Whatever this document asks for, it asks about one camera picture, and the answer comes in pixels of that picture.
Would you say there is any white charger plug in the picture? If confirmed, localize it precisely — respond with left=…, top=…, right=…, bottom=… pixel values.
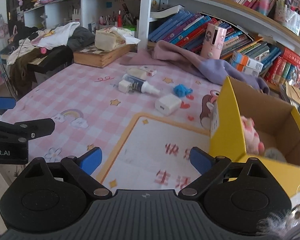
left=154, top=94, right=182, bottom=116

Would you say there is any blue cloth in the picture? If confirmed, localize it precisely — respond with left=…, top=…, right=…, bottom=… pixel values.
left=173, top=84, right=193, bottom=98

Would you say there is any small white adapter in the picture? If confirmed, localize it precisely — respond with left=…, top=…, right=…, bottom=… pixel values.
left=118, top=80, right=133, bottom=93

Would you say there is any white blue spray bottle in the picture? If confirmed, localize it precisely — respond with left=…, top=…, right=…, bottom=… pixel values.
left=122, top=74, right=160, bottom=96

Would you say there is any pink plush toy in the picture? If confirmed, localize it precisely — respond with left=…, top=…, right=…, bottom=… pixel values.
left=241, top=116, right=265, bottom=155

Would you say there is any pink checkered tablecloth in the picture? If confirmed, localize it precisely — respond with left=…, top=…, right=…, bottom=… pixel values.
left=1, top=61, right=221, bottom=191

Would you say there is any yellow cardboard box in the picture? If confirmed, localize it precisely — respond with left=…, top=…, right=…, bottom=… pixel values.
left=209, top=77, right=300, bottom=197

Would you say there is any pink purple blanket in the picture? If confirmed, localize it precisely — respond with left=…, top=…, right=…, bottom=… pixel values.
left=120, top=41, right=270, bottom=94

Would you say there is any pile of clothes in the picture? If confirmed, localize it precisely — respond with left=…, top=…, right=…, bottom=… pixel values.
left=7, top=22, right=95, bottom=97

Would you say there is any wooden chess box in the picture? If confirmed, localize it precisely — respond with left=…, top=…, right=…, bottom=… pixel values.
left=73, top=45, right=134, bottom=68

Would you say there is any beige eraser block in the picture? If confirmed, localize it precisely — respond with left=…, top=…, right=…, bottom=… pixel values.
left=126, top=68, right=147, bottom=80

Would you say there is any orange blue white carton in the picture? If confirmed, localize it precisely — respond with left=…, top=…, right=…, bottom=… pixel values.
left=230, top=51, right=264, bottom=72

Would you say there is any small white red box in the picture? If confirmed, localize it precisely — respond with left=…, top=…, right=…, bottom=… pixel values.
left=139, top=66, right=157, bottom=76

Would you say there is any beige tissue pack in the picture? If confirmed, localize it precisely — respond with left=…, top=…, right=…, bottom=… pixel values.
left=95, top=27, right=141, bottom=51

